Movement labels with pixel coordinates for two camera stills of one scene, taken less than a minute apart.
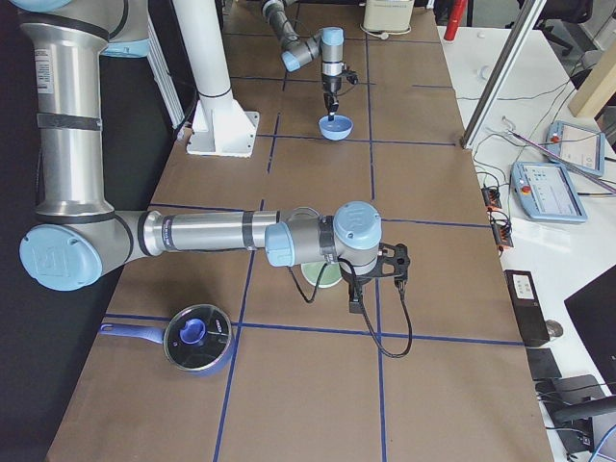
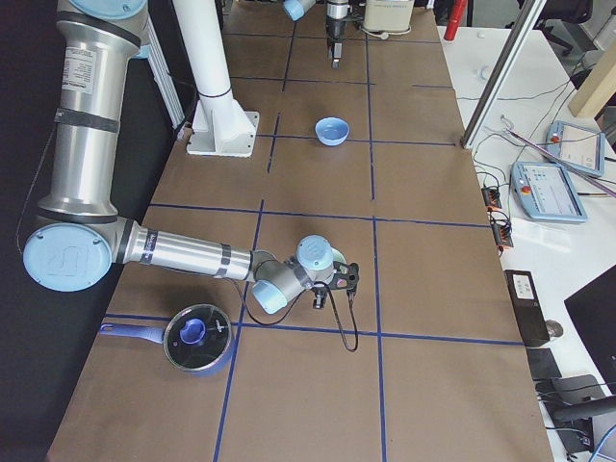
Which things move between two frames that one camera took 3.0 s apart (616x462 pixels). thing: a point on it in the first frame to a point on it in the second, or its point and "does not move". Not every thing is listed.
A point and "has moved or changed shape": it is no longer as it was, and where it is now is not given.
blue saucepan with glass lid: (197, 338) does not move
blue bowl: (337, 129) has moved or changed shape
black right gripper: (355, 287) to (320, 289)
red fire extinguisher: (456, 12) does not move
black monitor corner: (593, 311) does not move
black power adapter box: (527, 308) does not move
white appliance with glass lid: (385, 17) does not move
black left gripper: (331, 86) to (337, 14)
